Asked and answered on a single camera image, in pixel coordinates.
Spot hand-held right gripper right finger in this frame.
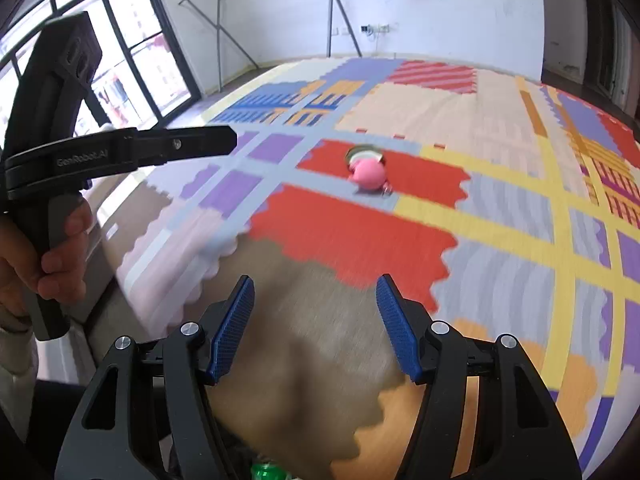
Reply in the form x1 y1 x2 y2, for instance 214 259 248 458
376 274 583 480

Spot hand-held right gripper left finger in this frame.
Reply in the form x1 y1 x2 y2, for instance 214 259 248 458
55 275 256 480

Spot person's left hand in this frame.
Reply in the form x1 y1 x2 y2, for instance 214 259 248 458
0 199 96 319

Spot black-framed window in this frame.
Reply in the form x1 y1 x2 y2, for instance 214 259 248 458
0 0 203 161

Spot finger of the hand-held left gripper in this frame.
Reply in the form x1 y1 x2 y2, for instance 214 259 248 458
131 126 239 167

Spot person's left forearm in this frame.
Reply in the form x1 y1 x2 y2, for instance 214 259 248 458
0 307 42 397

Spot gold-rimmed jar lid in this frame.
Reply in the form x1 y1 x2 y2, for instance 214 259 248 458
345 144 386 166

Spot person's dark trousers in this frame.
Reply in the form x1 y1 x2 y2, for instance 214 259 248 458
0 379 108 480

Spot dark doorway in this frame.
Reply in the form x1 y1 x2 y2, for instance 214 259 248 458
541 0 640 113

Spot green plastic item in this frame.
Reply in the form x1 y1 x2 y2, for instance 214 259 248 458
250 461 291 480

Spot colourful patterned tablecloth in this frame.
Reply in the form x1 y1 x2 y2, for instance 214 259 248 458
90 57 640 480

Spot grey metal clothes rack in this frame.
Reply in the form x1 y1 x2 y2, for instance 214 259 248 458
179 0 363 92

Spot pink round toy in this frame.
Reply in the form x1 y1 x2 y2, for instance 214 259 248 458
348 157 393 195

